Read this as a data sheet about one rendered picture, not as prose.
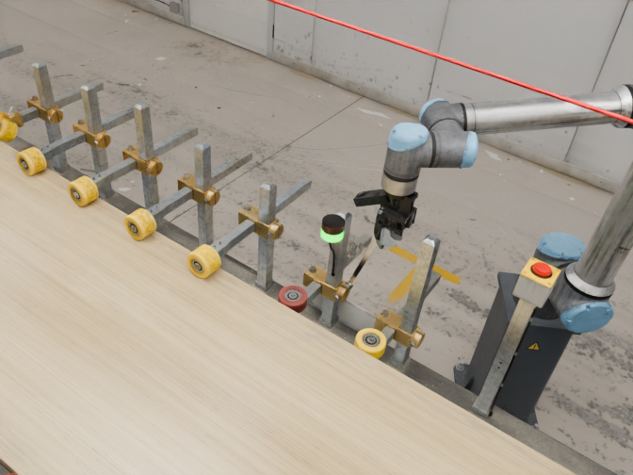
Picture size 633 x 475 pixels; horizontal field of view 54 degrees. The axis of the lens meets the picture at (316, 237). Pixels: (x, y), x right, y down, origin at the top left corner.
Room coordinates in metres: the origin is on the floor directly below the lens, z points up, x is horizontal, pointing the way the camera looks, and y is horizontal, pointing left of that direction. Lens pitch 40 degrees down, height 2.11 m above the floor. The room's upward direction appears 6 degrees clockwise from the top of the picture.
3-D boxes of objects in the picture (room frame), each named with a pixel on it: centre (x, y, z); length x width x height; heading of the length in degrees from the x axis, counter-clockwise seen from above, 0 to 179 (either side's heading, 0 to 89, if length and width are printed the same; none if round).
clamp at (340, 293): (1.30, -0.04, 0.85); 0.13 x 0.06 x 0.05; 59
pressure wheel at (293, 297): (1.18, 0.05, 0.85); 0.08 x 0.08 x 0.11
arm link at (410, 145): (1.31, -0.20, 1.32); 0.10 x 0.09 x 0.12; 100
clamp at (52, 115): (1.94, 1.03, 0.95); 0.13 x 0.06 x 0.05; 59
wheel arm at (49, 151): (1.84, 0.82, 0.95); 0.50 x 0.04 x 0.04; 149
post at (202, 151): (1.55, 0.37, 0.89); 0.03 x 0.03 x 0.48; 59
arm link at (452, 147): (1.34, -0.30, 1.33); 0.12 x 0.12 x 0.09; 10
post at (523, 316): (1.03, -0.50, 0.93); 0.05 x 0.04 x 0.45; 59
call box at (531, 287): (1.03, -0.50, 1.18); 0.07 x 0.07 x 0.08; 59
